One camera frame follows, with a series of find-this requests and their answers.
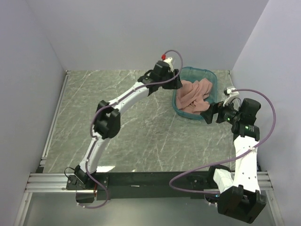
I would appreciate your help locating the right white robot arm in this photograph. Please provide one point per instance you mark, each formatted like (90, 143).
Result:
(240, 196)

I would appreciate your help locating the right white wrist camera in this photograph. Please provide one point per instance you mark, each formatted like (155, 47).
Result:
(231, 94)

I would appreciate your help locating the pink printed t shirt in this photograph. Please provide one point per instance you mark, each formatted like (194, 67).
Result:
(190, 98)

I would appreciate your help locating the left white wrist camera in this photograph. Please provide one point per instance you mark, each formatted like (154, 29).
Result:
(168, 60)

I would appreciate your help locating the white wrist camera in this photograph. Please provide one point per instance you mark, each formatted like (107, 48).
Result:
(231, 94)
(168, 60)

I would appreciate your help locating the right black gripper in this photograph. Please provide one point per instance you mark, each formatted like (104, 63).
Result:
(216, 108)

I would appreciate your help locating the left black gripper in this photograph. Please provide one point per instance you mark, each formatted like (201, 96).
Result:
(175, 84)

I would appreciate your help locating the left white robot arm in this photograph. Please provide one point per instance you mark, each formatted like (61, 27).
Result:
(106, 122)

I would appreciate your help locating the aluminium frame rail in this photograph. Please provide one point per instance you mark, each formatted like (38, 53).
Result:
(47, 183)

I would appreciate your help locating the black base beam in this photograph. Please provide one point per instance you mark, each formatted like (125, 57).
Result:
(126, 185)

